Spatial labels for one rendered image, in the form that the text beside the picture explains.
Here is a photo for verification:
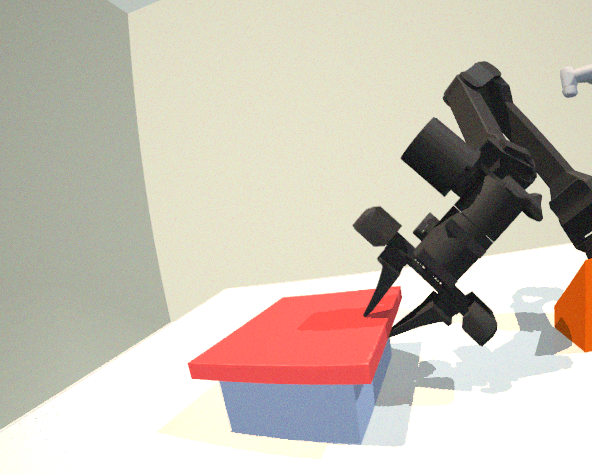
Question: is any red lid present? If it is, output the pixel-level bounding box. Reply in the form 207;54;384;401
188;286;402;385

